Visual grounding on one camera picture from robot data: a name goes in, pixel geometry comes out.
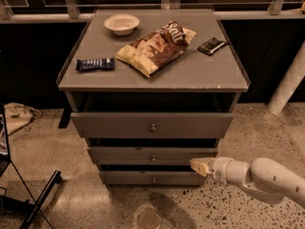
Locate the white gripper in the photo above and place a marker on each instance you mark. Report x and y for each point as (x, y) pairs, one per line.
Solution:
(218, 170)

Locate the grey drawer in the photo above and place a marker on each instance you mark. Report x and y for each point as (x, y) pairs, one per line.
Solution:
(147, 155)
(151, 178)
(151, 125)

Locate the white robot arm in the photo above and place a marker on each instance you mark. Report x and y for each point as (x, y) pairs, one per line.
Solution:
(263, 178)

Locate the grey bottom drawer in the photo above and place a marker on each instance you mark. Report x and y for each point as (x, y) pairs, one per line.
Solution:
(151, 178)

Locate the grey drawer cabinet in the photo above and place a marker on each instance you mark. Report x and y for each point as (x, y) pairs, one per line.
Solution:
(193, 83)

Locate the grey top drawer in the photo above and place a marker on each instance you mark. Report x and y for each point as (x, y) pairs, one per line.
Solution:
(151, 125)

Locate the black chocolate bar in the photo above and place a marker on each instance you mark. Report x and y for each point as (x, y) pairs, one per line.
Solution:
(211, 46)

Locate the brown yellow chip bag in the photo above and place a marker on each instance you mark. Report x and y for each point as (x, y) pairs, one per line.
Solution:
(157, 49)

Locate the blue snack bar wrapper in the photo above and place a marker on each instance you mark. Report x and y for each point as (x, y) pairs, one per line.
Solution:
(91, 65)

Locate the white paper bowl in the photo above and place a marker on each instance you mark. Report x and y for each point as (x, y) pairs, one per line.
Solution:
(122, 24)

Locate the black tripod stand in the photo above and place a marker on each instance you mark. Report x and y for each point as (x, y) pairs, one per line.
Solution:
(26, 207)

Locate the beige cloth bag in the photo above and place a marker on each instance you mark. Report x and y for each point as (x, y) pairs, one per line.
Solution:
(19, 115)

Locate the metal window railing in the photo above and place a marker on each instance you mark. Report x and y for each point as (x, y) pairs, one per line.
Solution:
(61, 11)

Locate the white slanted post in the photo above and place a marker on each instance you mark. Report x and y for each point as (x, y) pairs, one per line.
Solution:
(289, 83)

